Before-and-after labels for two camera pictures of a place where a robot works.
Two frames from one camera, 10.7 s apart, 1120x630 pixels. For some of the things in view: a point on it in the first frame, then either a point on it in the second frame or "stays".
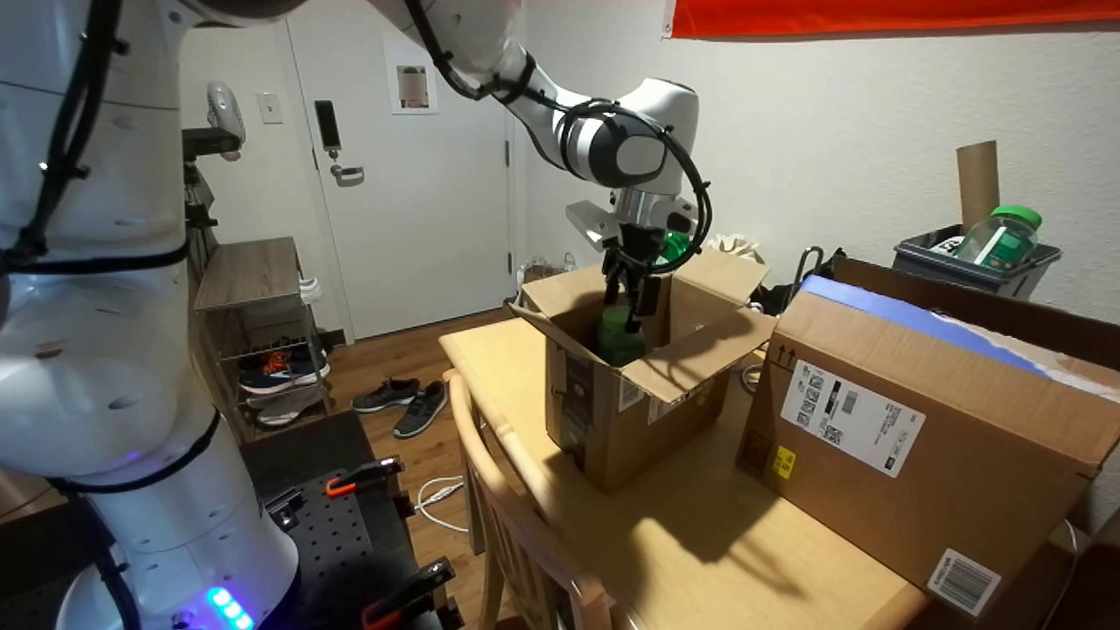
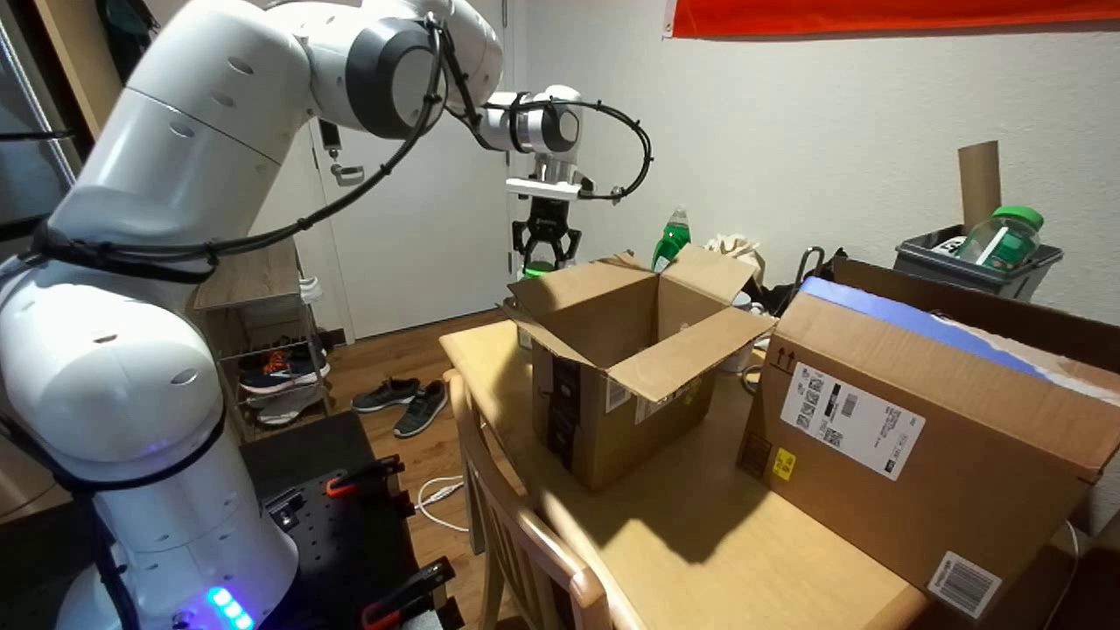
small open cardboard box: x=623 y=420 stays
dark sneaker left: x=390 y=395 stays
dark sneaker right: x=423 y=411 stays
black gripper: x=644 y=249 -> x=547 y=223
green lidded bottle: x=622 y=343 -> x=536 y=272
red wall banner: x=755 y=19 stays
